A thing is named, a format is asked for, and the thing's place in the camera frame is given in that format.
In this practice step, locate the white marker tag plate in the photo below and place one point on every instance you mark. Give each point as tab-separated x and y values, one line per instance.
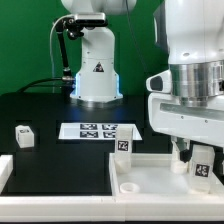
93	131

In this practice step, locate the white square table top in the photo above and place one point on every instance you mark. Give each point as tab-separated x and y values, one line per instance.
149	175

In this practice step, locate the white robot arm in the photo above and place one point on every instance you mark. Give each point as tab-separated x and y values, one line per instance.
187	100

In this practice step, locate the black camera on mount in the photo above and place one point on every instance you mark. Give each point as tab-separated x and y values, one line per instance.
75	23

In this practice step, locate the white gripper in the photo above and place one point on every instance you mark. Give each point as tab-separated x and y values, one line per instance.
168	116

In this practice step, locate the white U-shaped boundary fence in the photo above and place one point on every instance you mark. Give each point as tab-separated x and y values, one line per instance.
208	207

